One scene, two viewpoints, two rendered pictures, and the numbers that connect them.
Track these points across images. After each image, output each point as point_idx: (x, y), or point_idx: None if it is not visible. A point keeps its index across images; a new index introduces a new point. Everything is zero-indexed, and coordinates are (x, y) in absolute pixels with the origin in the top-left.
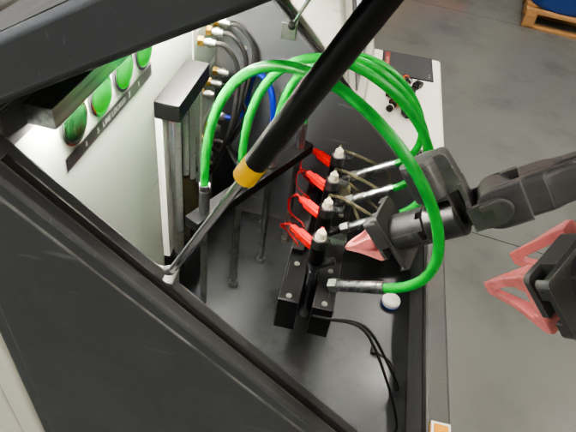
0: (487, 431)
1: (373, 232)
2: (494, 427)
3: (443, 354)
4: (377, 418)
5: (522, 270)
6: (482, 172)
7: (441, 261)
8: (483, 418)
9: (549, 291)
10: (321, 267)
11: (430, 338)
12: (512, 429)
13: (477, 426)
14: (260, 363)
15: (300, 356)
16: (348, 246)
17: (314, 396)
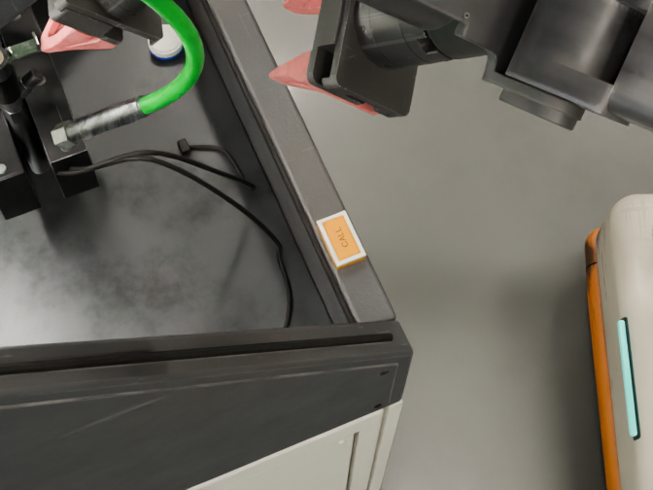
0: (436, 89)
1: (73, 20)
2: (443, 76)
3: (288, 104)
4: (247, 249)
5: (301, 63)
6: None
7: (200, 45)
8: (421, 73)
9: (343, 88)
10: (22, 96)
11: (257, 89)
12: (472, 62)
13: (417, 92)
14: (44, 364)
15: (78, 231)
16: (46, 48)
17: (139, 340)
